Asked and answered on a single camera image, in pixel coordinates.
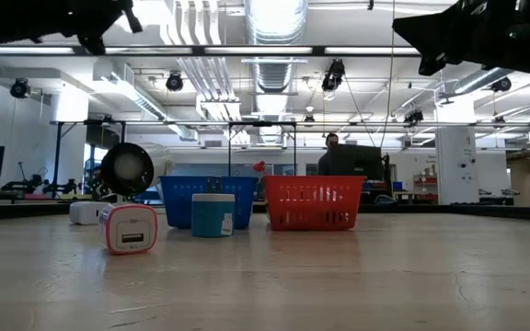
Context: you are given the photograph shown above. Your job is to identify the overhead LED light bar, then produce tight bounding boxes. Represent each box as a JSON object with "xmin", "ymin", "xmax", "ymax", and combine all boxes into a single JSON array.
[{"xmin": 0, "ymin": 44, "xmax": 421, "ymax": 58}]

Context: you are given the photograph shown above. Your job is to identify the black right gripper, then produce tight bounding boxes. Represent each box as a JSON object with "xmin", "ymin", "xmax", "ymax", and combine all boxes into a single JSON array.
[{"xmin": 392, "ymin": 0, "xmax": 522, "ymax": 77}]

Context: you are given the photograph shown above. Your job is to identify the black aluminium table frame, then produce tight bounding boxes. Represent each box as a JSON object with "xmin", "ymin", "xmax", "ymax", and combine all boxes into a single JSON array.
[{"xmin": 0, "ymin": 200, "xmax": 530, "ymax": 223}]

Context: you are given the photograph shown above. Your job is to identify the teal charger with prongs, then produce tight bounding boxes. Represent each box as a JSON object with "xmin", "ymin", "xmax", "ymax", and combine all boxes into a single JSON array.
[{"xmin": 190, "ymin": 177, "xmax": 236, "ymax": 239}]

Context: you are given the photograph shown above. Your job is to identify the black metal frame stand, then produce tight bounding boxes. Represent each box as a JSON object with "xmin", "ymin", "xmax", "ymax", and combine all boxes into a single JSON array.
[
  {"xmin": 226, "ymin": 120, "xmax": 298, "ymax": 178},
  {"xmin": 51, "ymin": 118, "xmax": 229, "ymax": 200}
]

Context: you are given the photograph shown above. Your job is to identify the red shelving unit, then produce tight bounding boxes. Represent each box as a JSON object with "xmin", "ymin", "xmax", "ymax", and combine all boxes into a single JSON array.
[{"xmin": 412, "ymin": 173, "xmax": 437, "ymax": 202}]

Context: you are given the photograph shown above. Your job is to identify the blue plastic basket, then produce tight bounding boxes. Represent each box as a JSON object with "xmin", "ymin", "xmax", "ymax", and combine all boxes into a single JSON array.
[{"xmin": 158, "ymin": 176, "xmax": 259, "ymax": 230}]

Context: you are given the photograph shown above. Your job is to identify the black computer monitor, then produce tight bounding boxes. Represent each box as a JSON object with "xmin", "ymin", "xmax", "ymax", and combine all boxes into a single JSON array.
[{"xmin": 336, "ymin": 143, "xmax": 384, "ymax": 181}]

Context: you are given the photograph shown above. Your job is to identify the pink rimmed white charger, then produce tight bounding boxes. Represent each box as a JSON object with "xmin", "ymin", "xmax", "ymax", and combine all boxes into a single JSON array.
[{"xmin": 98, "ymin": 203, "xmax": 160, "ymax": 256}]

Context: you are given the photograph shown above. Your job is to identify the person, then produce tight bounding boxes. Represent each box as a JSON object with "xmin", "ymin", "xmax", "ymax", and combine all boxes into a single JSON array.
[{"xmin": 317, "ymin": 131, "xmax": 342, "ymax": 177}]

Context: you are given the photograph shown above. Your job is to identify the black overhead camera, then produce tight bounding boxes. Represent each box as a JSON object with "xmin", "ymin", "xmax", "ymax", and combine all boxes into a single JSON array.
[{"xmin": 320, "ymin": 58, "xmax": 347, "ymax": 93}]

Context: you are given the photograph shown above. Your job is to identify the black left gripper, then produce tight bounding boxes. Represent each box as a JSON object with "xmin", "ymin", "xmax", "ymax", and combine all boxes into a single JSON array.
[{"xmin": 29, "ymin": 0, "xmax": 144, "ymax": 57}]

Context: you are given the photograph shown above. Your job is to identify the white cylindrical lamp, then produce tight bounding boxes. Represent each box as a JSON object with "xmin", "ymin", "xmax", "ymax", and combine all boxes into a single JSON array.
[{"xmin": 98, "ymin": 142, "xmax": 177, "ymax": 200}]

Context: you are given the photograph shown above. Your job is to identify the white cube charger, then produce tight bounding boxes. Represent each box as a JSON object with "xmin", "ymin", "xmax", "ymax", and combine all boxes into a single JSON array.
[{"xmin": 68, "ymin": 201, "xmax": 115, "ymax": 226}]

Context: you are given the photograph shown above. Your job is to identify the red plastic basket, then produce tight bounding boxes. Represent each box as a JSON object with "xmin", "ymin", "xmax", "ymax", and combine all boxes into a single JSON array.
[{"xmin": 261, "ymin": 175, "xmax": 368, "ymax": 232}]

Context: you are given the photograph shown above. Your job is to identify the white square pillar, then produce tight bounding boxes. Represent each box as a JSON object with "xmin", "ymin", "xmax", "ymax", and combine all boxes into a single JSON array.
[{"xmin": 434, "ymin": 91, "xmax": 480, "ymax": 206}]

